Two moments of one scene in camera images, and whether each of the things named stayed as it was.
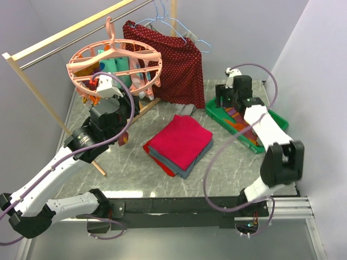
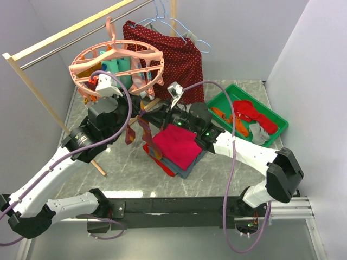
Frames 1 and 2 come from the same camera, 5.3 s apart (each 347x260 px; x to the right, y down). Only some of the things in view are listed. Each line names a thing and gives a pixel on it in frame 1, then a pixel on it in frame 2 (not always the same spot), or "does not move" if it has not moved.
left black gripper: (126, 100) does not move
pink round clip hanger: (133, 66) does not move
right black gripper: (220, 91) to (161, 117)
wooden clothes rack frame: (15, 54) does not move
